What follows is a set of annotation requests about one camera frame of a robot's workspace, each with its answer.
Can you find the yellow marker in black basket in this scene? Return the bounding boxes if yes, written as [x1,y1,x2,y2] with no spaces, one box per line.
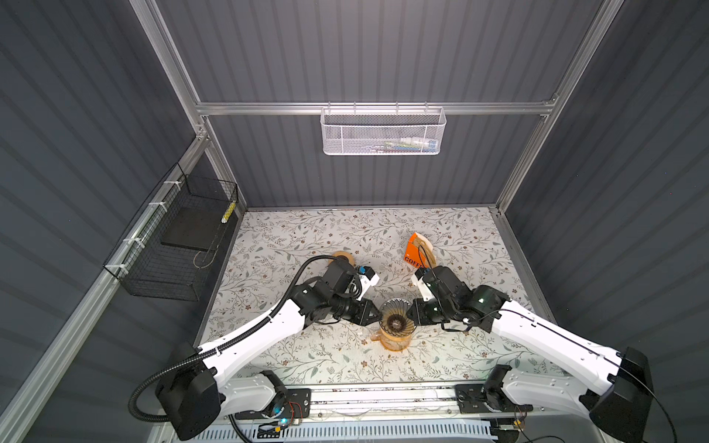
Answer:
[221,200,237,224]

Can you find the white wire wall basket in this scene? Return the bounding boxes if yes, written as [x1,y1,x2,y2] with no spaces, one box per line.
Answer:
[319,106,447,156]

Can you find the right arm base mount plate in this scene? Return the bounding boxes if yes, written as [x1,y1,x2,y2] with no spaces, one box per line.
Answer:
[453,383,534,413]

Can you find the orange glass carafe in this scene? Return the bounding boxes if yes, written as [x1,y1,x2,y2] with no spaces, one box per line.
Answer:
[370,328,415,352]

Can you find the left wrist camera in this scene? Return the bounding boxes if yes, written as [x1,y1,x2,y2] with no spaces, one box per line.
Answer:
[356,266,380,300]

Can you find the black pad in side basket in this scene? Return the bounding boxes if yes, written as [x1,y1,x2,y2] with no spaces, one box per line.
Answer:
[161,208,225,252]

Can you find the brown paper coffee filters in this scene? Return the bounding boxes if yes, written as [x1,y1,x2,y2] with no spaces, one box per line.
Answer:
[417,234,437,269]

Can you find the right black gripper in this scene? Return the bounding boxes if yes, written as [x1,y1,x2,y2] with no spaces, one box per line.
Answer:
[401,296,453,323]

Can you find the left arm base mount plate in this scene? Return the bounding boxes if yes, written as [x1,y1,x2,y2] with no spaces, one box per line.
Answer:
[234,389,312,420]

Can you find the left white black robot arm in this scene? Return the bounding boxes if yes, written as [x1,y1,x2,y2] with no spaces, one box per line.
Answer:
[155,258,381,440]

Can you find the wooden dripper ring stand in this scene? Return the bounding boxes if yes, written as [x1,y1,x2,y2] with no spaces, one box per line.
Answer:
[380,315,415,335]

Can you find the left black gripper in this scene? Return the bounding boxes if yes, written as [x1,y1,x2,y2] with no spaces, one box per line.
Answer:
[329,292,384,327]

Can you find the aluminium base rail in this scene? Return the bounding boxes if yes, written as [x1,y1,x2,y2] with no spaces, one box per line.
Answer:
[160,381,572,425]

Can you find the black corrugated cable conduit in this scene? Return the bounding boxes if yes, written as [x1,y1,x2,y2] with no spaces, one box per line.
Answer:
[128,254,339,443]

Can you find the black wire side basket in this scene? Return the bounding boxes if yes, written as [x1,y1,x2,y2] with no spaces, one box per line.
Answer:
[105,167,239,302]

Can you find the pens in white basket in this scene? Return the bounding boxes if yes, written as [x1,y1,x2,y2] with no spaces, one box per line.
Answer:
[369,137,439,154]

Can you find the orange coffee filter box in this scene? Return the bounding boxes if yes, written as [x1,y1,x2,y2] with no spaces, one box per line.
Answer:
[404,233,425,268]

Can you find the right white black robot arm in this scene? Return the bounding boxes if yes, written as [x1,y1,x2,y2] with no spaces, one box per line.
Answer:
[406,266,654,442]

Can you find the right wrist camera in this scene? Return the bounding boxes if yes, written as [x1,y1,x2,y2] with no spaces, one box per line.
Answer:
[411,268,441,302]

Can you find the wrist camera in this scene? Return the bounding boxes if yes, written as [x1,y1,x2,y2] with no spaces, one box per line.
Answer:
[411,268,441,302]
[356,266,380,300]

